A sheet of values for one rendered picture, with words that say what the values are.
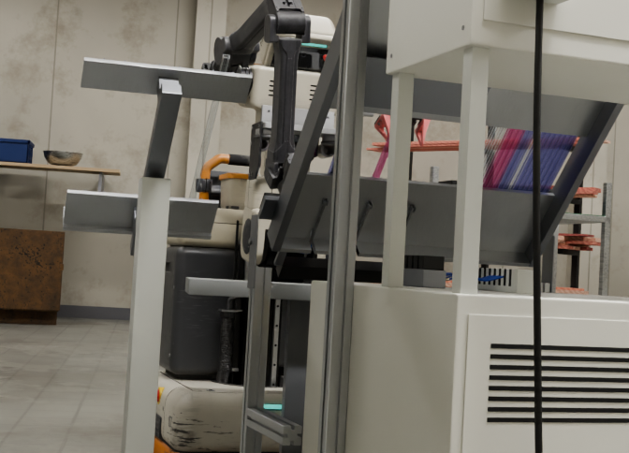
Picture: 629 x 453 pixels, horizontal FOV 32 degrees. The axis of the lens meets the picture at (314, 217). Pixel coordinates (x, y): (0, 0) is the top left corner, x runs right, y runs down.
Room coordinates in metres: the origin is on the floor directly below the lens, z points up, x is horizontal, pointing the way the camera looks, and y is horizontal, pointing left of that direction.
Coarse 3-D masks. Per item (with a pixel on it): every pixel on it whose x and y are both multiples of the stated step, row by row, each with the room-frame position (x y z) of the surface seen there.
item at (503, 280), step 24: (552, 240) 2.75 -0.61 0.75; (408, 264) 2.17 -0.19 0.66; (432, 264) 2.11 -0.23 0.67; (552, 264) 2.75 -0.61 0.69; (480, 288) 2.21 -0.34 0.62; (504, 288) 2.12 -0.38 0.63; (528, 288) 2.09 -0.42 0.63; (264, 408) 2.49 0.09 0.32; (264, 432) 2.36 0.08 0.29; (288, 432) 2.25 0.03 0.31
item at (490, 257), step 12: (288, 240) 2.54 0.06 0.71; (300, 240) 2.55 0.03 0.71; (324, 240) 2.58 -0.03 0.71; (288, 252) 2.52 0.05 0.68; (300, 252) 2.53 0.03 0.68; (324, 252) 2.55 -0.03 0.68; (360, 252) 2.58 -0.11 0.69; (372, 252) 2.59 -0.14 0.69; (408, 252) 2.63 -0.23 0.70; (420, 252) 2.64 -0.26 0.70; (432, 252) 2.66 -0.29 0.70; (444, 252) 2.67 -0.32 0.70; (480, 252) 2.71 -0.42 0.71; (492, 252) 2.73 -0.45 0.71; (504, 252) 2.74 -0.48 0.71; (516, 252) 2.76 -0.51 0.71; (492, 264) 2.71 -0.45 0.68; (504, 264) 2.72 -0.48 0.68; (516, 264) 2.73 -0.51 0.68; (528, 264) 2.74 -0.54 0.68
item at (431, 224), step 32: (320, 192) 2.47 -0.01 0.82; (384, 192) 2.51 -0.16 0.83; (416, 192) 2.53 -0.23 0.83; (448, 192) 2.56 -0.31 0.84; (512, 192) 2.60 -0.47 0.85; (320, 224) 2.54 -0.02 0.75; (384, 224) 2.58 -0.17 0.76; (416, 224) 2.61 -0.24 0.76; (448, 224) 2.63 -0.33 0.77; (480, 224) 2.66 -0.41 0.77; (512, 224) 2.68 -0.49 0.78
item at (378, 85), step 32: (384, 0) 2.15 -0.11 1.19; (384, 32) 2.20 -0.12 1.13; (384, 64) 2.21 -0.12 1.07; (384, 96) 2.27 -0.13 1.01; (416, 96) 2.29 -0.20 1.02; (448, 96) 2.31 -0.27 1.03; (512, 96) 2.39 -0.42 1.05; (544, 96) 2.41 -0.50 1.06; (512, 128) 2.46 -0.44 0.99; (544, 128) 2.48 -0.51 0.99; (576, 128) 2.50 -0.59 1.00
